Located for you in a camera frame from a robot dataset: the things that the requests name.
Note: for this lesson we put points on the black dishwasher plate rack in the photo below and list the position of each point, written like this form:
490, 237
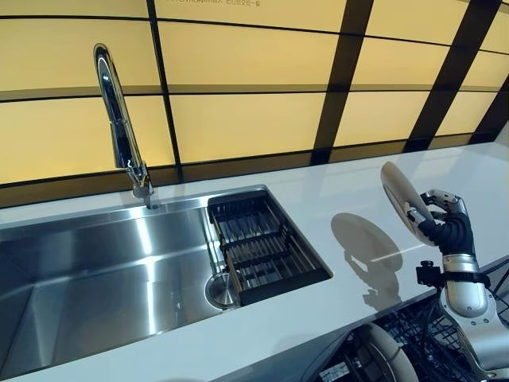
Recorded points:
409, 326

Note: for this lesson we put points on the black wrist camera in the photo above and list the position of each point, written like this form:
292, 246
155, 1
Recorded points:
429, 274

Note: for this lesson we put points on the round steel sink strainer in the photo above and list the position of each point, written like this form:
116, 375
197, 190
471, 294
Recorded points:
220, 290

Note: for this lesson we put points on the chrome kitchen faucet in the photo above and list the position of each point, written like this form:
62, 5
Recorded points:
119, 119

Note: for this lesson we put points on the black sink drying rack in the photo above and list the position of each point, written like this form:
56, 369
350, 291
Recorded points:
262, 246

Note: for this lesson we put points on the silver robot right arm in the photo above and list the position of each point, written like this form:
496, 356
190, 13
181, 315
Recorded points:
465, 294

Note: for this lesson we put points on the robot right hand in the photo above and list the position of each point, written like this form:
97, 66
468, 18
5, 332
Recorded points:
453, 235

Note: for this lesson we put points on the stainless steel sink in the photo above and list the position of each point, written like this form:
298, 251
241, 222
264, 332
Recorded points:
99, 278

